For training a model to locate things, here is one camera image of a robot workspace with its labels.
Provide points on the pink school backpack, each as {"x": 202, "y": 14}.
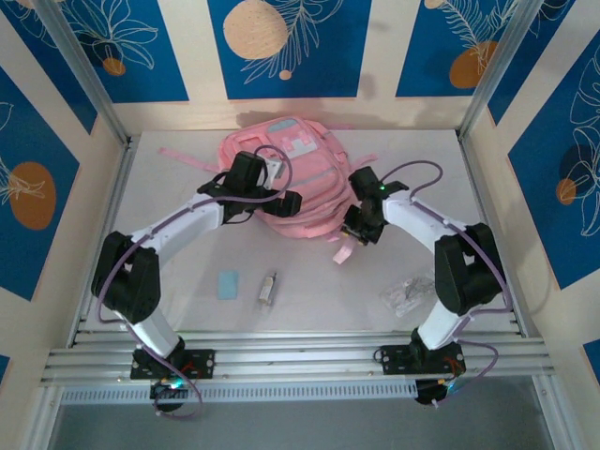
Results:
{"x": 319, "y": 197}

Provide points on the clear plastic bag of stationery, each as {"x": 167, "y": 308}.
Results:
{"x": 408, "y": 293}

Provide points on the light blue sticky note pad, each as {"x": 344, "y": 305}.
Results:
{"x": 227, "y": 285}

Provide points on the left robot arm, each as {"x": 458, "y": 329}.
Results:
{"x": 187, "y": 222}

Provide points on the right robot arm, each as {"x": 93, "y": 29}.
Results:
{"x": 412, "y": 215}

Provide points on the aluminium table edge rail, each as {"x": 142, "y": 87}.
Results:
{"x": 477, "y": 187}
{"x": 117, "y": 187}

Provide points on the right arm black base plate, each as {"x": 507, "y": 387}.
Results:
{"x": 394, "y": 361}

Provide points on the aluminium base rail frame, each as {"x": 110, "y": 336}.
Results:
{"x": 290, "y": 361}

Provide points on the aluminium frame post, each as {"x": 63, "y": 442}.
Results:
{"x": 499, "y": 70}
{"x": 89, "y": 79}

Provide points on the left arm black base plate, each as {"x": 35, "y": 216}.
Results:
{"x": 201, "y": 363}

